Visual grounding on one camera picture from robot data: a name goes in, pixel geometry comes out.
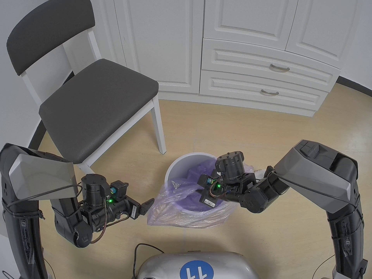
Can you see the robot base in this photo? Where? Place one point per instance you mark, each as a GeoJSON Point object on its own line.
{"type": "Point", "coordinates": [162, 267]}

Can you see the white paper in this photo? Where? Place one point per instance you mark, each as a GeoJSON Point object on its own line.
{"type": "Point", "coordinates": [260, 172]}

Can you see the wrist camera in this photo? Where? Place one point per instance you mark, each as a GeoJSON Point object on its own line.
{"type": "Point", "coordinates": [119, 189]}
{"type": "Point", "coordinates": [205, 181]}

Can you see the white trash bin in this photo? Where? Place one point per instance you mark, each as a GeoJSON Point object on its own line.
{"type": "Point", "coordinates": [180, 164]}

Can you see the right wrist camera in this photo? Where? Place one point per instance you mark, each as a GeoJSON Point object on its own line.
{"type": "Point", "coordinates": [205, 181]}

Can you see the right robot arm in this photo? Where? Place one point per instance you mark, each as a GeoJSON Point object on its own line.
{"type": "Point", "coordinates": [314, 173]}

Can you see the white chair dark grey seat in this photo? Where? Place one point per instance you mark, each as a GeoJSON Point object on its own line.
{"type": "Point", "coordinates": [96, 106]}

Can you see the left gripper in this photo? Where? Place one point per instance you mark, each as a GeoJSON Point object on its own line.
{"type": "Point", "coordinates": [122, 209]}

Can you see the purple plastic bag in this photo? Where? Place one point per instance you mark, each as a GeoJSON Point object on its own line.
{"type": "Point", "coordinates": [174, 211]}

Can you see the white wardrobe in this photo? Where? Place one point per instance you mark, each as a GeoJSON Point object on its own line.
{"type": "Point", "coordinates": [247, 25]}

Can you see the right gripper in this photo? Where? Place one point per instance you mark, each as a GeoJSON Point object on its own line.
{"type": "Point", "coordinates": [215, 196]}

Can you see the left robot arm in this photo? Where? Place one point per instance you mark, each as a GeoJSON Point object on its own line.
{"type": "Point", "coordinates": [37, 179]}

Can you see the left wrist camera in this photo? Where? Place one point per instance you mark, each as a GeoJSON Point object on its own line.
{"type": "Point", "coordinates": [119, 189]}

